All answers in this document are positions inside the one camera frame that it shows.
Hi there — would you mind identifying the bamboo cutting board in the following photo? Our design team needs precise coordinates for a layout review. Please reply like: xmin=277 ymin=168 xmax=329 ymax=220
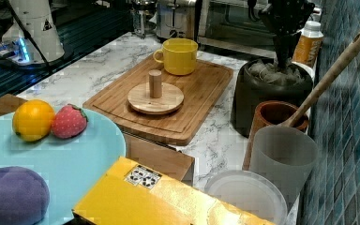
xmin=83 ymin=56 xmax=233 ymax=146

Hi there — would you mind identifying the clear plastic round lid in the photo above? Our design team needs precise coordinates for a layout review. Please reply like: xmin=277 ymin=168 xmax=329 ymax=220
xmin=204 ymin=171 xmax=288 ymax=225

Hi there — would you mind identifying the stainless steel toaster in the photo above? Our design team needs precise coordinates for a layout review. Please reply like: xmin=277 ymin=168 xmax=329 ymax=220
xmin=156 ymin=0 xmax=203 ymax=40

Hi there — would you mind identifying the frosted plastic cup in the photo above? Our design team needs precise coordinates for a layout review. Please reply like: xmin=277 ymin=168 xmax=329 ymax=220
xmin=249 ymin=126 xmax=319 ymax=209

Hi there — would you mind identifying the orange bottle with white cap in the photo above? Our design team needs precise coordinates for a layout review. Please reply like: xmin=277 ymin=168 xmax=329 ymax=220
xmin=292 ymin=21 xmax=323 ymax=68

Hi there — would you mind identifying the plush toy strawberry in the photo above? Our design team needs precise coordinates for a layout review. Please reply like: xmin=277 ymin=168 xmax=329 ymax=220
xmin=52 ymin=104 xmax=88 ymax=139

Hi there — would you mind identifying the yellow ceramic mug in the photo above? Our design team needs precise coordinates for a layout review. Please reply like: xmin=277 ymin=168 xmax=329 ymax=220
xmin=153 ymin=38 xmax=198 ymax=76

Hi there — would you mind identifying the brown wooden utensil holder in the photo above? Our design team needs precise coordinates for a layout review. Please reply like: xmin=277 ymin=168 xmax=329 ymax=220
xmin=242 ymin=100 xmax=297 ymax=171

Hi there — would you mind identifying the glass french press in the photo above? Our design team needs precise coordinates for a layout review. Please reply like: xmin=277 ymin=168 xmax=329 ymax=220
xmin=131 ymin=0 xmax=157 ymax=38

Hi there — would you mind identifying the light blue plate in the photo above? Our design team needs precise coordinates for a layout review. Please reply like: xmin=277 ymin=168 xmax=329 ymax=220
xmin=0 ymin=110 xmax=126 ymax=225

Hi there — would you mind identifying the orange toy fruit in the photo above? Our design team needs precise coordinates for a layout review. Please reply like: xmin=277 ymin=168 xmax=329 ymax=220
xmin=12 ymin=99 xmax=55 ymax=142

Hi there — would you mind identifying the pile of white tea bags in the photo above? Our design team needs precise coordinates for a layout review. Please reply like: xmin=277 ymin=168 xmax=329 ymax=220
xmin=247 ymin=59 xmax=304 ymax=86

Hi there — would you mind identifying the wooden spoon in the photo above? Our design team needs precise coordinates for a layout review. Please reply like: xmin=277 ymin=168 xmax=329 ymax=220
xmin=281 ymin=31 xmax=360 ymax=128

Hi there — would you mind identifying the silver toaster oven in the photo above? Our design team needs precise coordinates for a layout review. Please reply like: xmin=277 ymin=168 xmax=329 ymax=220
xmin=197 ymin=0 xmax=322 ymax=58

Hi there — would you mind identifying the round wooden lid with knob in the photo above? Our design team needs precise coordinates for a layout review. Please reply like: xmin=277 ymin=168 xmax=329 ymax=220
xmin=127 ymin=69 xmax=185 ymax=115

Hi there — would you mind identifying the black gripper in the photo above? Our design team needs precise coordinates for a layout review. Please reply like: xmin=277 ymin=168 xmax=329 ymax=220
xmin=258 ymin=0 xmax=315 ymax=68

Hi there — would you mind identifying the purple plush eggplant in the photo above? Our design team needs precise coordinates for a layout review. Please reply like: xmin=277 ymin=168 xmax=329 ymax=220
xmin=0 ymin=167 xmax=50 ymax=225

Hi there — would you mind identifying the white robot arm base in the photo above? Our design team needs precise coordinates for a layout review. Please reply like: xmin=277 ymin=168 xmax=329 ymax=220
xmin=0 ymin=0 xmax=73 ymax=68

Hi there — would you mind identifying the yellow cardboard box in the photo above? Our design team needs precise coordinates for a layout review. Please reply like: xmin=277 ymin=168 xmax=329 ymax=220
xmin=73 ymin=157 xmax=275 ymax=225

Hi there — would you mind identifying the black canister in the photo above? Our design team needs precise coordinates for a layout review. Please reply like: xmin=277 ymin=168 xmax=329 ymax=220
xmin=231 ymin=57 xmax=313 ymax=137

